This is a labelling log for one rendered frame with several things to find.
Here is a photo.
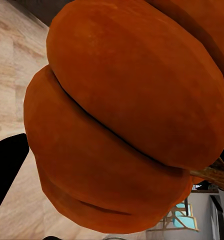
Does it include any pumpkin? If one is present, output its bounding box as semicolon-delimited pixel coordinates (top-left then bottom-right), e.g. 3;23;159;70
23;0;224;235

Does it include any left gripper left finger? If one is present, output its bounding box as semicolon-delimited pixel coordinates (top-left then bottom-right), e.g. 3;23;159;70
0;133;30;205

